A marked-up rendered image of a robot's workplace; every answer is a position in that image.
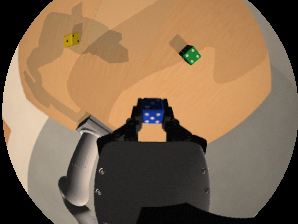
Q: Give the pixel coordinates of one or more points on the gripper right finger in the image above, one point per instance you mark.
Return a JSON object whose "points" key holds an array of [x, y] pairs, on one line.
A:
{"points": [[176, 132]]}

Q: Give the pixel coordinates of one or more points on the green die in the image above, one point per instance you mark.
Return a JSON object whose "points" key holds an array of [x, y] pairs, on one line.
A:
{"points": [[190, 54]]}

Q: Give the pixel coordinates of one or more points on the yellow die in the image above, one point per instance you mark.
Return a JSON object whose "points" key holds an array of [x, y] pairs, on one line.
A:
{"points": [[71, 39]]}

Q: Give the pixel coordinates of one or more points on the blue die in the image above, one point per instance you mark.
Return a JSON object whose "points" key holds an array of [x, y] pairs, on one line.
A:
{"points": [[152, 110]]}

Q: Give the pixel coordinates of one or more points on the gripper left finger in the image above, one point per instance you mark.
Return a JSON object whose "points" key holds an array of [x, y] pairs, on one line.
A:
{"points": [[126, 132]]}

